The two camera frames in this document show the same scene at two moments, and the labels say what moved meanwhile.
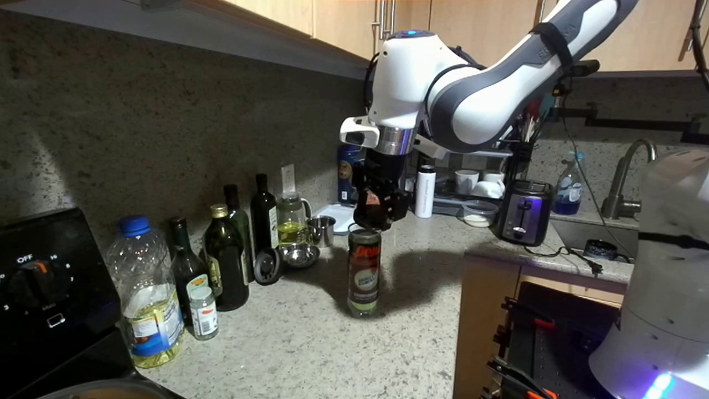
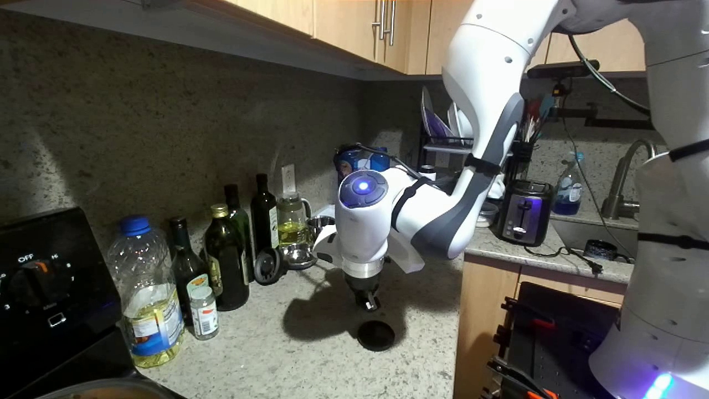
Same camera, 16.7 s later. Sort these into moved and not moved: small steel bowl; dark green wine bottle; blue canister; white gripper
Moved: white gripper
Not moved: small steel bowl; dark green wine bottle; blue canister
